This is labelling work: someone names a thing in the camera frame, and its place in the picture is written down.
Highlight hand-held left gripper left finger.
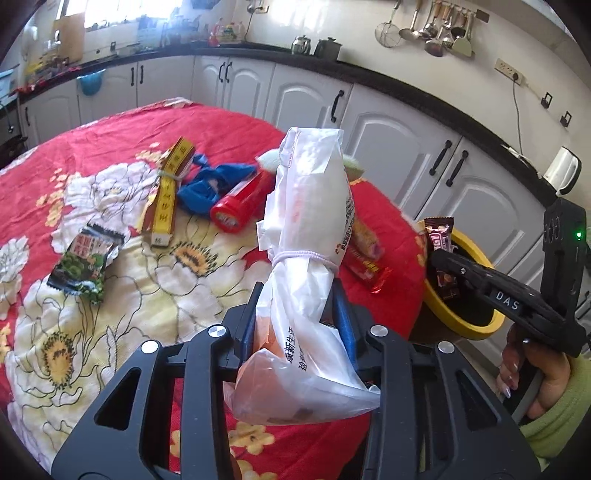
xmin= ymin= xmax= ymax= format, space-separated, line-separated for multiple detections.
xmin=51 ymin=281 xmax=265 ymax=480

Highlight white plastic bag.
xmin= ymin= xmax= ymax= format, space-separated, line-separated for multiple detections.
xmin=223 ymin=126 xmax=382 ymax=425

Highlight white electric kettle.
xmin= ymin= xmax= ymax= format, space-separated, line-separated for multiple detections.
xmin=542 ymin=147 xmax=583 ymax=195

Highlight black kitchen countertop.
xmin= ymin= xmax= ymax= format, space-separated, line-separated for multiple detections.
xmin=17 ymin=41 xmax=570 ymax=206

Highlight yellow red carton box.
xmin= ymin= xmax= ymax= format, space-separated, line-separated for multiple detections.
xmin=137 ymin=136 xmax=195 ymax=248

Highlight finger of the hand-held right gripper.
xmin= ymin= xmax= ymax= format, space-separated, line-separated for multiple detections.
xmin=429 ymin=249 xmax=491 ymax=298

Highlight blue rubber glove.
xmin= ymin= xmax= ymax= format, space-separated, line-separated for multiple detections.
xmin=178 ymin=152 xmax=257 ymax=216

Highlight wooden cutting board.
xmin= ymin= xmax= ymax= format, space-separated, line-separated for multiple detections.
xmin=52 ymin=12 xmax=86 ymax=64

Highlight row of hanging kitchen utensils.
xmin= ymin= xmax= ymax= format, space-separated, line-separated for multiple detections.
xmin=375 ymin=0 xmax=477 ymax=59

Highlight group of condiment bottles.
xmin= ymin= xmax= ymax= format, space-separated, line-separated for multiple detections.
xmin=208 ymin=18 xmax=246 ymax=47

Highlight brown candy wrapper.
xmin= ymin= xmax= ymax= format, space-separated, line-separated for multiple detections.
xmin=422 ymin=218 xmax=462 ymax=302

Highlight person's right forearm green sleeve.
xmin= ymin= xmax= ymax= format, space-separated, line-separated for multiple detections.
xmin=519 ymin=355 xmax=591 ymax=467

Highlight person's right hand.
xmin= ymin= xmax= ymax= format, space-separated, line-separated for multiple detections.
xmin=495 ymin=323 xmax=574 ymax=421

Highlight white kitchen cabinets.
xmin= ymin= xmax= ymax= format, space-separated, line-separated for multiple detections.
xmin=18 ymin=54 xmax=555 ymax=280

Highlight red floral blanket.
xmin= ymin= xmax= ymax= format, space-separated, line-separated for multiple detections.
xmin=0 ymin=96 xmax=428 ymax=480

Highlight red snack wrapper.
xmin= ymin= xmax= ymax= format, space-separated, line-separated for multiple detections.
xmin=344 ymin=242 xmax=393 ymax=294

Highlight blue plastic bag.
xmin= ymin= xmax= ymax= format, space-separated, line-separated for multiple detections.
xmin=76 ymin=69 xmax=107 ymax=97

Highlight yellow waste bin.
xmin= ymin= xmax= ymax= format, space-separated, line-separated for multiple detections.
xmin=413 ymin=219 xmax=507 ymax=341

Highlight red cylindrical can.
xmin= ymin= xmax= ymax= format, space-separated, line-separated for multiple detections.
xmin=210 ymin=167 xmax=279 ymax=234

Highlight pink orange snack wrapper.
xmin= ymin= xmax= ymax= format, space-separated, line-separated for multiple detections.
xmin=344 ymin=194 xmax=385 ymax=260

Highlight white power strip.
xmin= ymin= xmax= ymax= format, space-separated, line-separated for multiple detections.
xmin=495 ymin=58 xmax=527 ymax=86

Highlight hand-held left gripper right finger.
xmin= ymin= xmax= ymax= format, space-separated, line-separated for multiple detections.
xmin=329 ymin=279 xmax=542 ymax=480

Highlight green snack packet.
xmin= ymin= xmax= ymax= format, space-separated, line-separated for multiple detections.
xmin=48 ymin=223 xmax=127 ymax=304

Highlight dark steel pot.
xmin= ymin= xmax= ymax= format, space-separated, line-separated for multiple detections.
xmin=315 ymin=37 xmax=343 ymax=60

